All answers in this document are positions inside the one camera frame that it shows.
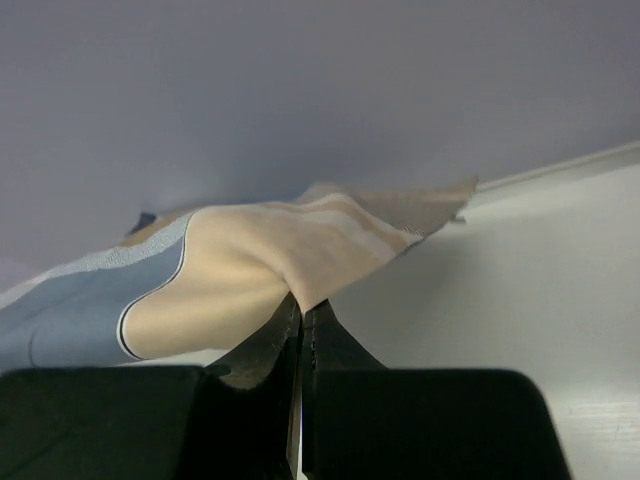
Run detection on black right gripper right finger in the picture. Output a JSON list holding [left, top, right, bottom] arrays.
[[303, 300, 386, 371]]

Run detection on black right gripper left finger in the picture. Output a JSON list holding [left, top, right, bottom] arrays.
[[207, 294, 300, 390]]

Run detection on blue beige patterned cloth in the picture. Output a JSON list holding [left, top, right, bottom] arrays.
[[1, 178, 478, 371]]

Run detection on aluminium table edge rail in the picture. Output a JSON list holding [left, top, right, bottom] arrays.
[[464, 141, 639, 211]]

